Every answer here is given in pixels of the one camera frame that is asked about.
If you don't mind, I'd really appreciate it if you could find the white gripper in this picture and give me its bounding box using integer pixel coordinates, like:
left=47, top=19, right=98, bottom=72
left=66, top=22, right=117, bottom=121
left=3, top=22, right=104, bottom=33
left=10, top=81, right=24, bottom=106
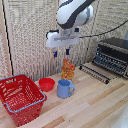
left=45, top=28, right=81, bottom=58

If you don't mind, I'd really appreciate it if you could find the orange mac and cheese carton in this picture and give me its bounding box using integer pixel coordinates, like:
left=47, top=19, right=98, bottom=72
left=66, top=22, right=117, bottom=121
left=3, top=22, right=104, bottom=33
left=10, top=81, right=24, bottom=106
left=61, top=58, right=77, bottom=81

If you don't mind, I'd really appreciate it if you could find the red plastic bowl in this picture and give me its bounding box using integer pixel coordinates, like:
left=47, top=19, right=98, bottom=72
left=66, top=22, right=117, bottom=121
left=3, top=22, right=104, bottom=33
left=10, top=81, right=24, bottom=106
left=38, top=77, right=56, bottom=93

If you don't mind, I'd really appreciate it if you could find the blue plastic mug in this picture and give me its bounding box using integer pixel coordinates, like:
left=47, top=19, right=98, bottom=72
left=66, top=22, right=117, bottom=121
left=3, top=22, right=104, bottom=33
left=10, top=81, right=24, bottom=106
left=56, top=78, right=76, bottom=99

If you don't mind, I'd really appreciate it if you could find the black toaster oven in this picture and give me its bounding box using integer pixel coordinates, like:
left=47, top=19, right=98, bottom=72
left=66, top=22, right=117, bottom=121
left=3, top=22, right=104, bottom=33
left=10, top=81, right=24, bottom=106
left=92, top=37, right=128, bottom=80

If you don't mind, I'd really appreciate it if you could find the red plastic shopping basket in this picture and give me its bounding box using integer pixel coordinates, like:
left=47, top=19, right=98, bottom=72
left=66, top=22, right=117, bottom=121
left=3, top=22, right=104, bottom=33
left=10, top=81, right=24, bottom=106
left=0, top=73, right=47, bottom=128

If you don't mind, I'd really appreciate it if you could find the black wire oven rack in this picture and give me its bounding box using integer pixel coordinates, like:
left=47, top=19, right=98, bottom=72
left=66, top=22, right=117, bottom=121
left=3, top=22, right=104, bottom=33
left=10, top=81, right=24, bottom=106
left=78, top=63, right=111, bottom=85

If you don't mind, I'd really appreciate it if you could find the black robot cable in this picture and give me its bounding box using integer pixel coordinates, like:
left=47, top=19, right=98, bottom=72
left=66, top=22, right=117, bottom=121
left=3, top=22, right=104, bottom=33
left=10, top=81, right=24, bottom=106
left=79, top=19, right=128, bottom=39

